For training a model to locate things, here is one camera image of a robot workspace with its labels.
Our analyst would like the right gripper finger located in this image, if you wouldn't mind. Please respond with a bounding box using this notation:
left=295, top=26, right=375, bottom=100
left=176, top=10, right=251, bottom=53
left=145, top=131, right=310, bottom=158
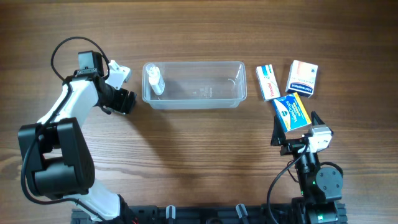
left=271, top=115, right=286, bottom=146
left=311, top=111, right=333, bottom=134

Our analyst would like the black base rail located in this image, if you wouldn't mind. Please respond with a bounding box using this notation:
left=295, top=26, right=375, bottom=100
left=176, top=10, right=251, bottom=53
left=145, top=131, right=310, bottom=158
left=70, top=203, right=348, bottom=224

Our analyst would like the white calamine lotion bottle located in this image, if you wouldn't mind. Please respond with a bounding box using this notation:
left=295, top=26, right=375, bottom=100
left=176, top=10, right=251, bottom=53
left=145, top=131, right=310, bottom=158
left=146, top=63, right=165, bottom=96

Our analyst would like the white Panadol box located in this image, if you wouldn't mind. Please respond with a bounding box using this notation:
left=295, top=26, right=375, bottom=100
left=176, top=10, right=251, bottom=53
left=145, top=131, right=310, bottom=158
left=256, top=65, right=280, bottom=101

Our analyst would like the blue yellow VapoDrops box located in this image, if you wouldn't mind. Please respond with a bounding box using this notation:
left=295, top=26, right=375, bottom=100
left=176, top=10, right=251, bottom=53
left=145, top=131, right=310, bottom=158
left=272, top=93, right=311, bottom=133

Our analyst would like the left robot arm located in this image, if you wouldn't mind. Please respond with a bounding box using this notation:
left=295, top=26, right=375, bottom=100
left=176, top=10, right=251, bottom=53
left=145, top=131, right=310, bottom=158
left=18, top=51, right=139, bottom=223

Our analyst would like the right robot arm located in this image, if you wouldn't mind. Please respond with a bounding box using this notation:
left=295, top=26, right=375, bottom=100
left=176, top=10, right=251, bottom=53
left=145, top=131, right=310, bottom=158
left=266, top=111, right=345, bottom=223

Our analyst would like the Hansaplast plaster box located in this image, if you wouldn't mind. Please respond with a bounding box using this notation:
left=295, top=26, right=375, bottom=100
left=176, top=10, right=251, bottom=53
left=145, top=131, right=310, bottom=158
left=285, top=60, right=318, bottom=98

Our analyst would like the clear plastic container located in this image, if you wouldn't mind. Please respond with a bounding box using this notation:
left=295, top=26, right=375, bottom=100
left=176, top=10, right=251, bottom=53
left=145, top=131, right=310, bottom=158
left=142, top=61, right=247, bottom=110

